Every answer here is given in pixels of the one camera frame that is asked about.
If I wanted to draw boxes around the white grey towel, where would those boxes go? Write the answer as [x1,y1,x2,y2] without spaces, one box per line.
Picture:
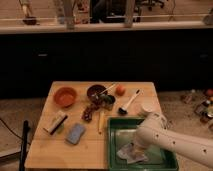
[116,143,148,164]

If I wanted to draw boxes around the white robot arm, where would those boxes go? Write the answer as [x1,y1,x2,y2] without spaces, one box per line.
[133,113,213,168]

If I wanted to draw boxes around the green plastic tray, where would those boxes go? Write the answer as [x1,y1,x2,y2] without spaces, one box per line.
[106,116,180,171]

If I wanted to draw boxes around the dark green metal can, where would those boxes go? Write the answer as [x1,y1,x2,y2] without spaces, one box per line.
[101,95,116,110]

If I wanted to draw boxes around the orange ball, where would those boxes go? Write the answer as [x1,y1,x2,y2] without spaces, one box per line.
[115,85,126,96]

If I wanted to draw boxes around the brown red toy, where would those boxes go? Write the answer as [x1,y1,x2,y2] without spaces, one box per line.
[82,104,99,122]

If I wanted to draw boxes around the blue sponge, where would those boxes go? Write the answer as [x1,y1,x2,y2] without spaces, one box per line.
[66,123,86,145]

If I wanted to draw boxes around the wooden spoon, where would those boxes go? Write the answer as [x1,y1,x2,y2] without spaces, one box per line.
[92,83,116,97]

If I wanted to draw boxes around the dark brown bowl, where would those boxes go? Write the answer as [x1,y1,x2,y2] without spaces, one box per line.
[87,84,105,99]

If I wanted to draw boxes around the clutter items on floor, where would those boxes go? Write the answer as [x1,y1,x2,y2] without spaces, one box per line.
[181,89,213,124]

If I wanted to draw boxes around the wooden black scrub brush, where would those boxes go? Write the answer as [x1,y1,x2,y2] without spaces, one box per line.
[44,111,68,135]

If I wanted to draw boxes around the orange plastic bowl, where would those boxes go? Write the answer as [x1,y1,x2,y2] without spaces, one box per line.
[53,87,77,108]

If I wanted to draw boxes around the dark bowl on ledge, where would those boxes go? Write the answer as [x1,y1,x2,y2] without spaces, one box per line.
[23,17,37,25]

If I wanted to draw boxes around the black stand post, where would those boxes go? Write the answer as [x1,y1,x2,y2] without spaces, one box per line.
[19,120,30,171]

